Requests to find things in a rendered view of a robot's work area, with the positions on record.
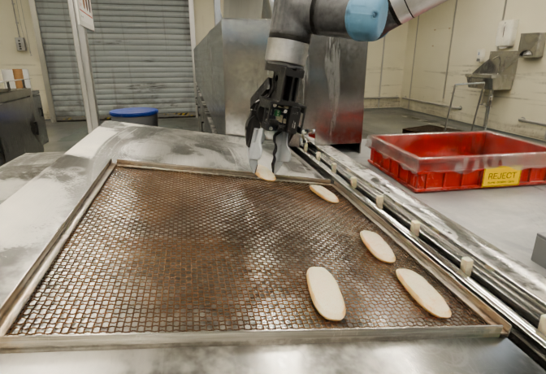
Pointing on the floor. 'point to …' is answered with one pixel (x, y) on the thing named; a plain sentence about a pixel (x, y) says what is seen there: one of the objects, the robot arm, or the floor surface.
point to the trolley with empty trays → (447, 116)
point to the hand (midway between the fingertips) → (263, 166)
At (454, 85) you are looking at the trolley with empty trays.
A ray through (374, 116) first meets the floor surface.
